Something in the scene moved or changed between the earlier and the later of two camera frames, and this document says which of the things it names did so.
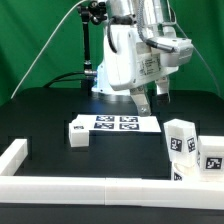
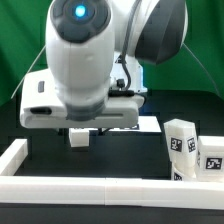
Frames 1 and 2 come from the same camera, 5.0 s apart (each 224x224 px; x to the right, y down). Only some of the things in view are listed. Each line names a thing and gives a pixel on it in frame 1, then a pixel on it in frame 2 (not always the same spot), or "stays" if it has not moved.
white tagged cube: [182, 141] stays
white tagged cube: [210, 150] stays
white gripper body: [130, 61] to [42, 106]
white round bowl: [196, 178] stays
